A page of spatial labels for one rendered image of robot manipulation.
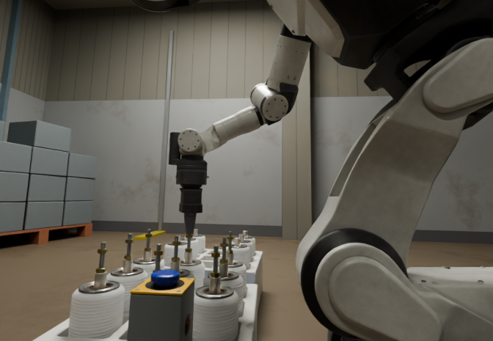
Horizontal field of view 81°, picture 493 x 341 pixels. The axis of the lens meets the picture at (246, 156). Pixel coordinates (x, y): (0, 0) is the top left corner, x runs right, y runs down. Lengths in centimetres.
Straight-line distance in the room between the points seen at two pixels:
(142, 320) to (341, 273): 26
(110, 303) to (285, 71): 68
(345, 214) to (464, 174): 345
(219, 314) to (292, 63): 62
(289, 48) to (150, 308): 67
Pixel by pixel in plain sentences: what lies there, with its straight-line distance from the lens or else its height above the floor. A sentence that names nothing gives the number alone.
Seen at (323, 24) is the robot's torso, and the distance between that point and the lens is 55.
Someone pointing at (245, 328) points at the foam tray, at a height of 18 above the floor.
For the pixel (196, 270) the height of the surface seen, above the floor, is 24.
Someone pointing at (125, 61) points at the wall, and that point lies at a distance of 417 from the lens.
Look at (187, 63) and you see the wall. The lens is 384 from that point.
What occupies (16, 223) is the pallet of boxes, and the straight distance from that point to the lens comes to 297.
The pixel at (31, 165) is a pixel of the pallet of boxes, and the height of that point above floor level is 66.
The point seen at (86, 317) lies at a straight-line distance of 68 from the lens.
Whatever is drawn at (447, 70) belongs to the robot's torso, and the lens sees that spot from 49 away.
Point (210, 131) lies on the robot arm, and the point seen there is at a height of 64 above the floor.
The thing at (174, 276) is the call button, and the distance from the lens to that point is 44.
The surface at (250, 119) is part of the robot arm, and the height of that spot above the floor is 66.
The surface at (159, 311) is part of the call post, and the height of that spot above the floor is 29.
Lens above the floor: 44
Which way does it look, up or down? 8 degrees up
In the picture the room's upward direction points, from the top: 1 degrees clockwise
